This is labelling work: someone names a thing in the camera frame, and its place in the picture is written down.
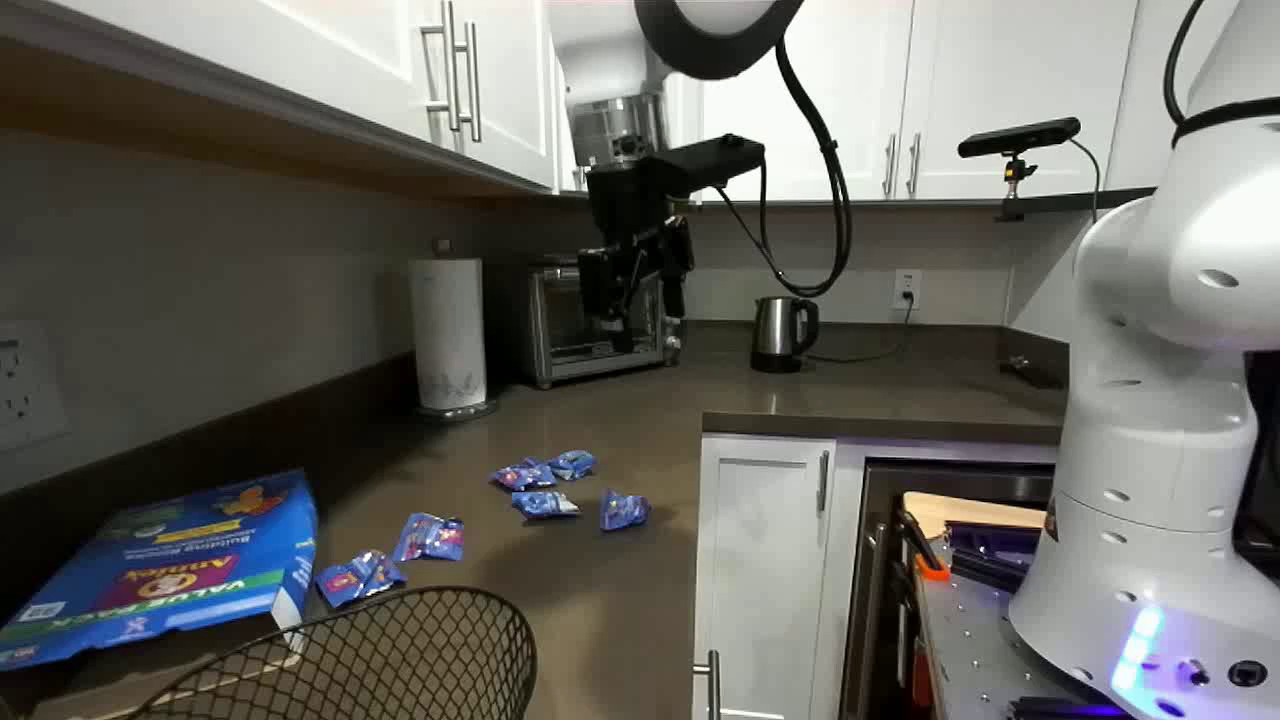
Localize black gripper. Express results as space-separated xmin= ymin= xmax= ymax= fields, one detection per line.
xmin=577 ymin=196 xmax=694 ymax=361

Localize silver toaster oven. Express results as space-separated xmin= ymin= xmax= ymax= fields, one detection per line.
xmin=520 ymin=261 xmax=677 ymax=393

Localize steel electric kettle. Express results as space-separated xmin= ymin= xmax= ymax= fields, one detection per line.
xmin=749 ymin=291 xmax=823 ymax=375

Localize white paper towel roll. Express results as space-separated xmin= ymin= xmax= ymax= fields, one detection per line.
xmin=403 ymin=251 xmax=492 ymax=419

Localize light wooden board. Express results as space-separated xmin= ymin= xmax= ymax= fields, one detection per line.
xmin=900 ymin=486 xmax=1051 ymax=545

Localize dark blue flat object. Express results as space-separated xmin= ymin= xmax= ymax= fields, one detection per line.
xmin=938 ymin=518 xmax=1046 ymax=593

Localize large blue snack bag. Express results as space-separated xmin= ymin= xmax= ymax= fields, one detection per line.
xmin=0 ymin=464 xmax=322 ymax=675

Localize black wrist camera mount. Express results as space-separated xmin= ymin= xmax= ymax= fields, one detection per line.
xmin=658 ymin=133 xmax=773 ymax=203

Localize black looping arm cable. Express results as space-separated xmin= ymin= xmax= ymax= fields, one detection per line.
xmin=712 ymin=32 xmax=858 ymax=302

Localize orange handled pliers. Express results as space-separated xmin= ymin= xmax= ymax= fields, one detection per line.
xmin=908 ymin=513 xmax=953 ymax=589

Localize black wire mesh basket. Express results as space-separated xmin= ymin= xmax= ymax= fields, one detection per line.
xmin=123 ymin=585 xmax=539 ymax=720

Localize black camera on stand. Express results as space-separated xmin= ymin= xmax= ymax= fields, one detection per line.
xmin=953 ymin=111 xmax=1083 ymax=225

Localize black cable bundle on arm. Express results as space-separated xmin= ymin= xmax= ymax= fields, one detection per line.
xmin=1158 ymin=0 xmax=1280 ymax=149

